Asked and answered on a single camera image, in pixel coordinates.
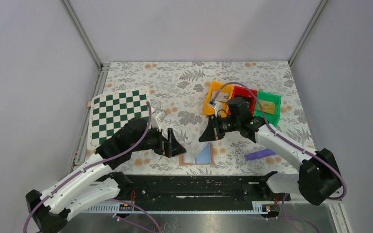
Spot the yellow plastic bin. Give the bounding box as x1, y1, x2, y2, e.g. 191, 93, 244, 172
203, 81, 234, 117

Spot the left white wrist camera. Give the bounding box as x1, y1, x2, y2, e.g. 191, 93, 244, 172
151, 110, 167, 131

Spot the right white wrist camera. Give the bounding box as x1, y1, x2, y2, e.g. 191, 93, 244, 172
208, 100, 222, 113

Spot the tan leather card holder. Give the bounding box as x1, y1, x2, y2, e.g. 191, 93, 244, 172
179, 142, 214, 166

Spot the green white chessboard mat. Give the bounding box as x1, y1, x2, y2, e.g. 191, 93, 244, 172
87, 87, 150, 150

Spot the red plastic bin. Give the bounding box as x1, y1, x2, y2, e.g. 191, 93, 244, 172
231, 85, 257, 115

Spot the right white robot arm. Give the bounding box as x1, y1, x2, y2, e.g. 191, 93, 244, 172
199, 97, 345, 206

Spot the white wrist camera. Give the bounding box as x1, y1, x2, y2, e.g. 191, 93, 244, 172
208, 100, 222, 113
151, 110, 167, 131

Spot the green plastic bin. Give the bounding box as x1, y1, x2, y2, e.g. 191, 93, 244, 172
257, 91, 281, 127

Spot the purple marker pen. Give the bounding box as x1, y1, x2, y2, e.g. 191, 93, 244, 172
244, 149, 276, 161

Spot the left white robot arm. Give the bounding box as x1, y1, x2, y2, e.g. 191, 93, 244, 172
25, 117, 187, 233

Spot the gold card in green bin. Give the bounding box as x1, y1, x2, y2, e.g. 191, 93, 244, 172
258, 100, 276, 115

